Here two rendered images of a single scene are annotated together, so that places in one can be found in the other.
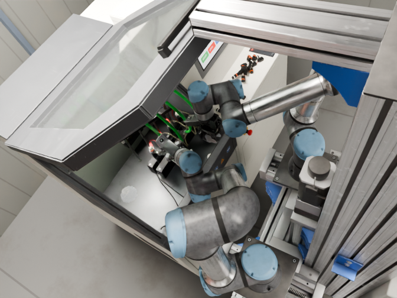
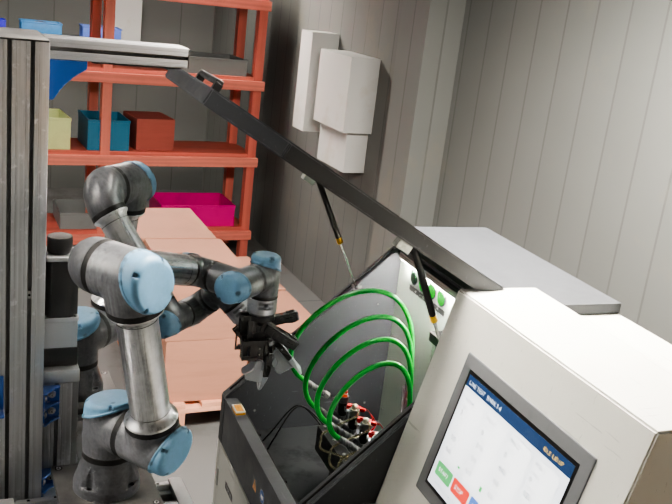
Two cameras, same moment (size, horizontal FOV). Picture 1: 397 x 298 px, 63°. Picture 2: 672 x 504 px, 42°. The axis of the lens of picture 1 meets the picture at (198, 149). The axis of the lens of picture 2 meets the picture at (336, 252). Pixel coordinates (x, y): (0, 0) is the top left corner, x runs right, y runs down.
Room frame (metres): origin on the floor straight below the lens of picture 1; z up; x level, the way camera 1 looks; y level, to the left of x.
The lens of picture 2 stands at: (1.52, -1.97, 2.20)
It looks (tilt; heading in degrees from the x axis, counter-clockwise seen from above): 17 degrees down; 107
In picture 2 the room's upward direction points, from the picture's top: 7 degrees clockwise
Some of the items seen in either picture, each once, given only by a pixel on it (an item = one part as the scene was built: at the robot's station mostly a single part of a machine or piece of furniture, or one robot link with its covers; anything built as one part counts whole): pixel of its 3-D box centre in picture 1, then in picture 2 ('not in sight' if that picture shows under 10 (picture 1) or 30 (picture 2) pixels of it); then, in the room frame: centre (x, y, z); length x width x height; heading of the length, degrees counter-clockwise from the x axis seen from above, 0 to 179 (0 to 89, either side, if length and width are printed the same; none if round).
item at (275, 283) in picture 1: (261, 269); (76, 374); (0.23, -0.05, 1.09); 0.15 x 0.15 x 0.10
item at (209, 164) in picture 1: (201, 187); (256, 473); (0.76, 0.06, 0.87); 0.62 x 0.04 x 0.16; 130
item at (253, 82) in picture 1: (245, 76); not in sight; (1.27, -0.42, 0.96); 0.70 x 0.22 x 0.03; 130
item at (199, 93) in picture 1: (200, 97); (264, 275); (0.78, -0.08, 1.51); 0.09 x 0.08 x 0.11; 78
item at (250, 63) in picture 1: (247, 67); not in sight; (1.30, -0.44, 1.01); 0.23 x 0.11 x 0.06; 130
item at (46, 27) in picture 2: not in sight; (40, 27); (-3.46, 4.75, 1.57); 0.35 x 0.24 x 0.12; 43
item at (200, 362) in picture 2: not in sight; (215, 306); (-0.42, 2.26, 0.41); 1.39 x 0.99 x 0.82; 128
